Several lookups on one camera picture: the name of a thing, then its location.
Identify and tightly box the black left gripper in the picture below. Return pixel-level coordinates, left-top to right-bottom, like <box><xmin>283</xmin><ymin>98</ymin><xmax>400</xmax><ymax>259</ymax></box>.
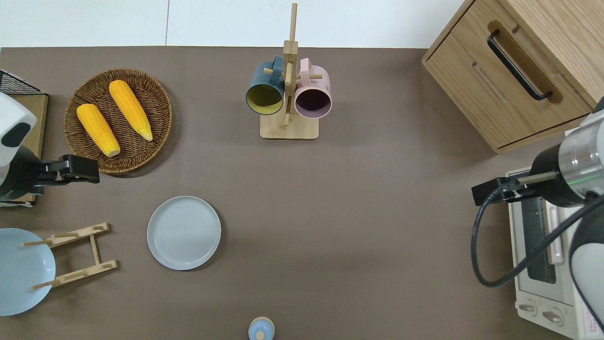
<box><xmin>0</xmin><ymin>145</ymin><xmax>101</xmax><ymax>201</ymax></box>

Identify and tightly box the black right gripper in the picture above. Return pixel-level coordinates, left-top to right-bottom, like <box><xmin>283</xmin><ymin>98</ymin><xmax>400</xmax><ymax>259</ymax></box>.
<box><xmin>472</xmin><ymin>144</ymin><xmax>590</xmax><ymax>209</ymax></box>

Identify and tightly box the gray round plate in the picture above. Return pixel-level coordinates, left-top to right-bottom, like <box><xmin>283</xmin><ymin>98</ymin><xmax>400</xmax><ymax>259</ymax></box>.
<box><xmin>147</xmin><ymin>195</ymin><xmax>222</xmax><ymax>272</ymax></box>

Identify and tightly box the wooden plate rack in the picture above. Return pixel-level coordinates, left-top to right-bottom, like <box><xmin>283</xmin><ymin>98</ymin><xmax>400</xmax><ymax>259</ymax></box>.
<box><xmin>21</xmin><ymin>222</ymin><xmax>119</xmax><ymax>290</ymax></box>

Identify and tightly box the light blue plate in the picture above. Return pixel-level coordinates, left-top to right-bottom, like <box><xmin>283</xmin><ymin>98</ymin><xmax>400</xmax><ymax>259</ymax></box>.
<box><xmin>0</xmin><ymin>228</ymin><xmax>57</xmax><ymax>316</ymax></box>

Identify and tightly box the short yellow corn cob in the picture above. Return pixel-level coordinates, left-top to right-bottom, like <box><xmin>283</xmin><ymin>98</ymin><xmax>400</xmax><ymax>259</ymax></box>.
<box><xmin>76</xmin><ymin>103</ymin><xmax>121</xmax><ymax>158</ymax></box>

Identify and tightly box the brown wicker basket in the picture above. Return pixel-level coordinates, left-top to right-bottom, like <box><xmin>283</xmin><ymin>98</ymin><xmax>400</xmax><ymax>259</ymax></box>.
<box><xmin>64</xmin><ymin>68</ymin><xmax>173</xmax><ymax>175</ymax></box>

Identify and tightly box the long yellow corn cob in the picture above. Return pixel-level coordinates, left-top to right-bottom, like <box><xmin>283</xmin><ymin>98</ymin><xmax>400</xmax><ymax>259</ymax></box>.
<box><xmin>109</xmin><ymin>79</ymin><xmax>154</xmax><ymax>142</ymax></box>

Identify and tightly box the white toaster oven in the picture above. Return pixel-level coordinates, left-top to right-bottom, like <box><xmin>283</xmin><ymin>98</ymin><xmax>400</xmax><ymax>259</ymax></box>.
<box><xmin>505</xmin><ymin>127</ymin><xmax>604</xmax><ymax>340</ymax></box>

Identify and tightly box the wooden cabinet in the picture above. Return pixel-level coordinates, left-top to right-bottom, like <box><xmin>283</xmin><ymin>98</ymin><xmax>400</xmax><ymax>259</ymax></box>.
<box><xmin>421</xmin><ymin>0</ymin><xmax>604</xmax><ymax>154</ymax></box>

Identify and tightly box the brown table mat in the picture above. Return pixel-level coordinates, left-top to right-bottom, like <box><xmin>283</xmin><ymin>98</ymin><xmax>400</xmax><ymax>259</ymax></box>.
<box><xmin>0</xmin><ymin>45</ymin><xmax>604</xmax><ymax>340</ymax></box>

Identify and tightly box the pink mug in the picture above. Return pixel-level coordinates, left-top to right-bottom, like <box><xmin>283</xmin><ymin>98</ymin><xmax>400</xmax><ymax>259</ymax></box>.
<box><xmin>294</xmin><ymin>58</ymin><xmax>333</xmax><ymax>119</ymax></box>

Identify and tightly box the dark blue mug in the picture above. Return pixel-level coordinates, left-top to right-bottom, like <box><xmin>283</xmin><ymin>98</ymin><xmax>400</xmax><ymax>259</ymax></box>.
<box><xmin>245</xmin><ymin>55</ymin><xmax>285</xmax><ymax>116</ymax></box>

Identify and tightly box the wooden mug tree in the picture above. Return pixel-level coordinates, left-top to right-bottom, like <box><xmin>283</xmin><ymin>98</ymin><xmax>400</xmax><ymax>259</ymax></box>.
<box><xmin>260</xmin><ymin>2</ymin><xmax>324</xmax><ymax>141</ymax></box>

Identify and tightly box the small blue bottle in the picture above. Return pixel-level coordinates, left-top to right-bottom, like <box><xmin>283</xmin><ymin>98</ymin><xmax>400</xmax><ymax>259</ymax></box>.
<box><xmin>248</xmin><ymin>316</ymin><xmax>276</xmax><ymax>340</ymax></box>

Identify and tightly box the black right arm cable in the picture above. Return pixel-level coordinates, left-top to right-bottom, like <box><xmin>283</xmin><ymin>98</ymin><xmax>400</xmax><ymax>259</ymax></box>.
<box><xmin>470</xmin><ymin>182</ymin><xmax>604</xmax><ymax>288</ymax></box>

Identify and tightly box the wire shelf with wooden boards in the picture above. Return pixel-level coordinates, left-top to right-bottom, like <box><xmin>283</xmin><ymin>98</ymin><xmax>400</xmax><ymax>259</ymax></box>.
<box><xmin>0</xmin><ymin>69</ymin><xmax>50</xmax><ymax>209</ymax></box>

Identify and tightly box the toaster oven door handle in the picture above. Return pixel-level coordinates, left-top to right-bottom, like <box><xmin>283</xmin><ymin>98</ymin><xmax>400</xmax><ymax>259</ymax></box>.
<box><xmin>546</xmin><ymin>204</ymin><xmax>566</xmax><ymax>266</ymax></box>

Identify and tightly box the black cabinet handle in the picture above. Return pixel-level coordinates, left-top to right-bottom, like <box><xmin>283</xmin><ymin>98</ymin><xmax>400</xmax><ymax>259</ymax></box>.
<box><xmin>487</xmin><ymin>29</ymin><xmax>553</xmax><ymax>102</ymax></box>

